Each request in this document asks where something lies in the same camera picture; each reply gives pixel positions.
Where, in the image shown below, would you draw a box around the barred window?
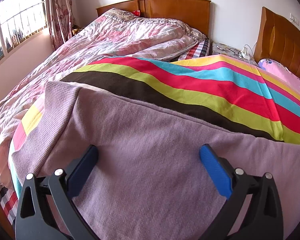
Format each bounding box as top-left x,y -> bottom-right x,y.
0,0 -> 47,61

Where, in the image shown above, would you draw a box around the right wooden headboard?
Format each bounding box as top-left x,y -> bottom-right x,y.
254,7 -> 300,78

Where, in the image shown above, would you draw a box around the rainbow striped blanket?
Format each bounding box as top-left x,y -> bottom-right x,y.
7,54 -> 300,198

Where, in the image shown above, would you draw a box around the bedside table with cloth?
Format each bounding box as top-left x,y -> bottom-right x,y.
211,42 -> 258,66

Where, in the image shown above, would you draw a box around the white wall socket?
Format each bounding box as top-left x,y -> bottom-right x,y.
289,13 -> 300,26

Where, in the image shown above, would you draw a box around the pink floral curtain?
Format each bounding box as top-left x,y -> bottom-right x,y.
45,0 -> 74,50

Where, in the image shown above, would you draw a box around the pink floral quilt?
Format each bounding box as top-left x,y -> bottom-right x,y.
0,8 -> 208,190

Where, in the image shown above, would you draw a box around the pink bed sheet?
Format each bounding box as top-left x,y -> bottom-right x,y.
258,59 -> 300,93

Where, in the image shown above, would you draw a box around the left wooden headboard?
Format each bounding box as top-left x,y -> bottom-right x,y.
96,0 -> 211,36

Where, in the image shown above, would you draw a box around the mauve sweatpants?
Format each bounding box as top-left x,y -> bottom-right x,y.
10,82 -> 300,239

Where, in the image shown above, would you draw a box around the red object at headboard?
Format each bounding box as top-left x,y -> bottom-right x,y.
132,10 -> 141,17

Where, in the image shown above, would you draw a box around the wooden headboard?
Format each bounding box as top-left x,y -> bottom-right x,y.
96,0 -> 211,36
254,7 -> 300,78

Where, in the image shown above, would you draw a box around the white power strip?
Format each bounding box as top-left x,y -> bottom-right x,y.
241,46 -> 250,60

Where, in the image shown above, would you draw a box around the plaid checked bed sheet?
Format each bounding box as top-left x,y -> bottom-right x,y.
170,38 -> 210,62

